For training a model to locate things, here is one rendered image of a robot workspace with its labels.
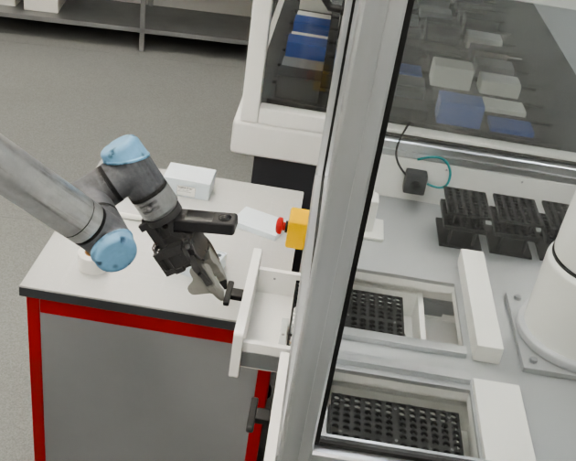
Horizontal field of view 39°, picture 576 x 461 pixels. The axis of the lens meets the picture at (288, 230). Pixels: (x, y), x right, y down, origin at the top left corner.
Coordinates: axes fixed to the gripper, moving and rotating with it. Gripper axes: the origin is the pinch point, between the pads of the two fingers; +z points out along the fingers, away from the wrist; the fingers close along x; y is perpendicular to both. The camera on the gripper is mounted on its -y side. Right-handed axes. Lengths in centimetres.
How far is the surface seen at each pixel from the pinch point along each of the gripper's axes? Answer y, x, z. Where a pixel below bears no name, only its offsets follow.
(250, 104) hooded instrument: 2, -80, -7
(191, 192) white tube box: 22, -58, 2
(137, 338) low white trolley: 30.7, -11.2, 10.5
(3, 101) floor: 175, -254, -11
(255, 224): 6.6, -47.6, 12.3
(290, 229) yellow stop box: -7.5, -29.4, 8.0
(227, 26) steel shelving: 88, -387, 32
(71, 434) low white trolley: 63, -11, 30
